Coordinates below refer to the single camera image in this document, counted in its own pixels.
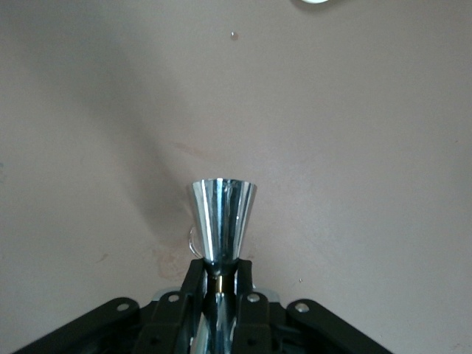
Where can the clear stemmed wine glass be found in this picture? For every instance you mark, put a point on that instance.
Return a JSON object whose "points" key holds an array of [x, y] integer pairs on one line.
{"points": [[191, 242]]}

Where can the silver metal jigger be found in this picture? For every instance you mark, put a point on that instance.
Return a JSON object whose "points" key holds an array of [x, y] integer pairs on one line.
{"points": [[221, 221]]}

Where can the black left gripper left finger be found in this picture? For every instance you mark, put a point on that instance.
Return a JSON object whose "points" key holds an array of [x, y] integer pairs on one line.
{"points": [[162, 324]]}

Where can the brown table cover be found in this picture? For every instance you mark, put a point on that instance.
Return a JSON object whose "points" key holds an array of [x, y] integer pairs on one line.
{"points": [[332, 147]]}

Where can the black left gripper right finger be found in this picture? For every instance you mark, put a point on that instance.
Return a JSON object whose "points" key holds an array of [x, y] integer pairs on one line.
{"points": [[258, 324]]}

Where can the pale green ceramic bowl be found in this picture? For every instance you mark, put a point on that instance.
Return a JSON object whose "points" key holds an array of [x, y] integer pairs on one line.
{"points": [[311, 1]]}

